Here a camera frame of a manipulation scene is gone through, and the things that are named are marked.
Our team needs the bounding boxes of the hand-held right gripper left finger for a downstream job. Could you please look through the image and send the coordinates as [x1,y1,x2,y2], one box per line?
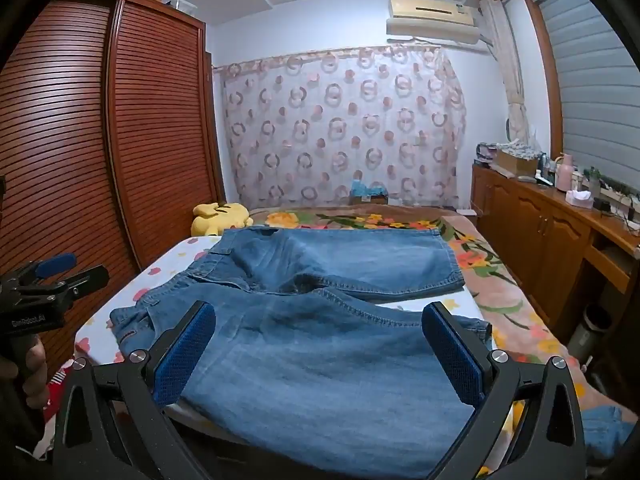
[50,301,217,480]

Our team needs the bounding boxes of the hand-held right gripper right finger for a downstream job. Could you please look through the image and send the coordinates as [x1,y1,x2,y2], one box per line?
[421,301,586,480]

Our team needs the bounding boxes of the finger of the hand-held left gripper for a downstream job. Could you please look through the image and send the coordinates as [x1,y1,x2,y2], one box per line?
[15,254,77,286]
[50,266,110,306]

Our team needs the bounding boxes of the blue denim pants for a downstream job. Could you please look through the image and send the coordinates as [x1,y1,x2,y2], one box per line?
[109,226,493,478]

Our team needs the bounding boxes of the person's left hand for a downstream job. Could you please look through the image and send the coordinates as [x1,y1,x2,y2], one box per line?
[17,336,51,411]

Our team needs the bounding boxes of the white strawberry print sheet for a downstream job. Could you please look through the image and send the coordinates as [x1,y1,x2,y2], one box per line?
[75,235,496,431]

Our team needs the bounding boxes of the floral blanket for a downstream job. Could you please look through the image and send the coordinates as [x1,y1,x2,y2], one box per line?
[250,205,588,480]

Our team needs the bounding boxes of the red striped cloth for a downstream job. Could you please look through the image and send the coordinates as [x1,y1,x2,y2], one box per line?
[42,365,76,421]

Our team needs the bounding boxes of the brown louvered wooden wardrobe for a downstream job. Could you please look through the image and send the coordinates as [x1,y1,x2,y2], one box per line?
[0,0,226,361]

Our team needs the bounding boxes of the grey trash bin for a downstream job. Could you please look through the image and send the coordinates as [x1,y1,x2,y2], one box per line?
[567,305,613,361]

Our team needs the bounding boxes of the yellow plush toy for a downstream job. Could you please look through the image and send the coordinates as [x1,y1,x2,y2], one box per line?
[191,202,253,237]

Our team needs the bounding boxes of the wooden sideboard cabinet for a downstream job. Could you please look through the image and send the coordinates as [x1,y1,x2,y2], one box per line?
[470,162,640,341]

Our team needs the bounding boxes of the blue denim cloth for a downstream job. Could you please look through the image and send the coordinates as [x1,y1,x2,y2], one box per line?
[582,405,636,461]

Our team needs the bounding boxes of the cardboard box with blue cloth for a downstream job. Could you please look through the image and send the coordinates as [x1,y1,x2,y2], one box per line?
[348,179,390,206]

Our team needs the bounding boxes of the cardboard box with clutter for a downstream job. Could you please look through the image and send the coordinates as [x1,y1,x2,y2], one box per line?
[492,142,543,178]

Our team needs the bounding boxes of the pink thermos flask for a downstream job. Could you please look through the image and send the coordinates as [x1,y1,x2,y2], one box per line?
[556,152,578,192]

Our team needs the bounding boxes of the circle pattern sheer curtain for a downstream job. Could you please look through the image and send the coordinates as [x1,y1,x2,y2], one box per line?
[212,45,468,208]

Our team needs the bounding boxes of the beige tied window curtain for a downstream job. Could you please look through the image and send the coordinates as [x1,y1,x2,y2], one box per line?
[479,0,531,143]

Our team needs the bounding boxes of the grey window blind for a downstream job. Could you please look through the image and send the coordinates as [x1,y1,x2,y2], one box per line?
[532,0,640,181]

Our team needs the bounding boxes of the wall air conditioner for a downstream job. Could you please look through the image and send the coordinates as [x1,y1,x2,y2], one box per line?
[385,0,481,43]

